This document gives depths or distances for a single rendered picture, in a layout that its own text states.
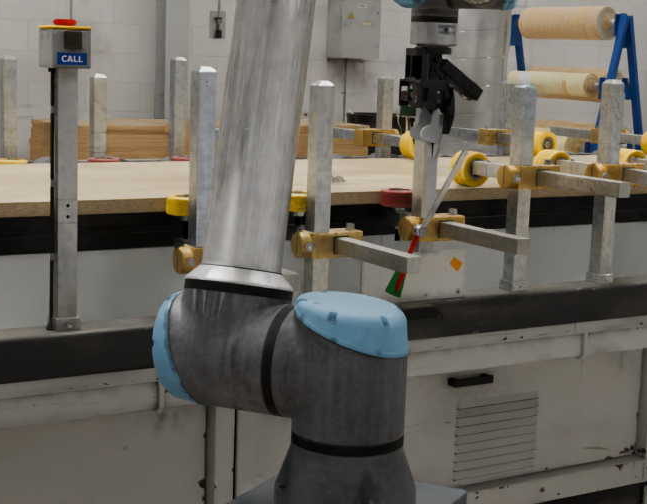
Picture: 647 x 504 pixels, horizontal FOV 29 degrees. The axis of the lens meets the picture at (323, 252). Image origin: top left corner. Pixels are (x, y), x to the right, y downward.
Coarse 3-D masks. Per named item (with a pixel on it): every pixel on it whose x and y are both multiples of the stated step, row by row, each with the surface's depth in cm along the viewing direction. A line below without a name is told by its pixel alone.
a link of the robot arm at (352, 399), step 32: (288, 320) 164; (320, 320) 158; (352, 320) 157; (384, 320) 159; (288, 352) 161; (320, 352) 158; (352, 352) 157; (384, 352) 159; (288, 384) 161; (320, 384) 159; (352, 384) 158; (384, 384) 159; (288, 416) 166; (320, 416) 160; (352, 416) 159; (384, 416) 160
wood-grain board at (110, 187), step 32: (352, 160) 346; (384, 160) 350; (448, 160) 358; (576, 160) 375; (0, 192) 244; (32, 192) 246; (96, 192) 250; (128, 192) 252; (160, 192) 254; (352, 192) 268; (448, 192) 281; (480, 192) 286; (544, 192) 296; (576, 192) 301; (640, 192) 312
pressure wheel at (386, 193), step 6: (384, 192) 267; (390, 192) 266; (396, 192) 266; (402, 192) 265; (408, 192) 266; (384, 198) 267; (390, 198) 266; (396, 198) 266; (402, 198) 266; (408, 198) 266; (384, 204) 267; (390, 204) 266; (396, 204) 266; (402, 204) 266; (408, 204) 266; (396, 210) 269; (396, 234) 270; (396, 240) 270
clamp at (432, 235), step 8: (408, 216) 254; (416, 216) 254; (440, 216) 256; (448, 216) 256; (456, 216) 257; (464, 216) 258; (400, 224) 255; (408, 224) 252; (416, 224) 252; (432, 224) 254; (400, 232) 255; (408, 232) 252; (432, 232) 254; (408, 240) 253; (424, 240) 254; (432, 240) 255; (440, 240) 256; (448, 240) 257
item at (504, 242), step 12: (396, 216) 268; (396, 228) 270; (444, 228) 254; (456, 228) 250; (468, 228) 247; (480, 228) 247; (456, 240) 251; (468, 240) 247; (480, 240) 244; (492, 240) 241; (504, 240) 238; (516, 240) 235; (528, 240) 236; (516, 252) 235; (528, 252) 236
